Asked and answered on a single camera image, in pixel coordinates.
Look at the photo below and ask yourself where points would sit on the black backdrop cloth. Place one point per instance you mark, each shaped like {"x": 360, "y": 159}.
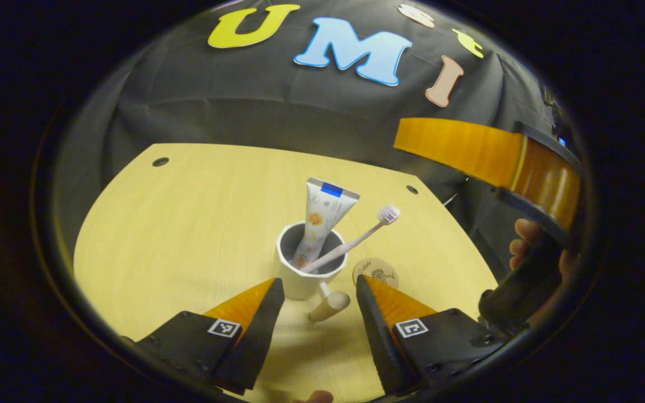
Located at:
{"x": 244, "y": 95}

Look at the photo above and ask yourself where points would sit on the round wooden coaster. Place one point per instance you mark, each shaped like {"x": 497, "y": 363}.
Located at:
{"x": 381, "y": 273}

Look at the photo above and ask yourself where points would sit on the pink toothbrush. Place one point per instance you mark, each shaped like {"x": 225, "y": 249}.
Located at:
{"x": 356, "y": 240}

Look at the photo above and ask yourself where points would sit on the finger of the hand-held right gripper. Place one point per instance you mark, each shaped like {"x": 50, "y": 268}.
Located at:
{"x": 457, "y": 148}

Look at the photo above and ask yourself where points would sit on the white toothpaste tube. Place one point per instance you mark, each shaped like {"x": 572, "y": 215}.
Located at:
{"x": 322, "y": 212}

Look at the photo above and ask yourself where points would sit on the light wooden desktop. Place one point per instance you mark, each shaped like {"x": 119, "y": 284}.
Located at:
{"x": 188, "y": 235}

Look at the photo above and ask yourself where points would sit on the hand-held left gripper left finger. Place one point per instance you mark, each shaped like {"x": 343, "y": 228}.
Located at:
{"x": 258, "y": 336}

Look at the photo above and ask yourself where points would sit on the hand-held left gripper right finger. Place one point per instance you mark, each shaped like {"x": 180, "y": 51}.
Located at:
{"x": 381, "y": 341}

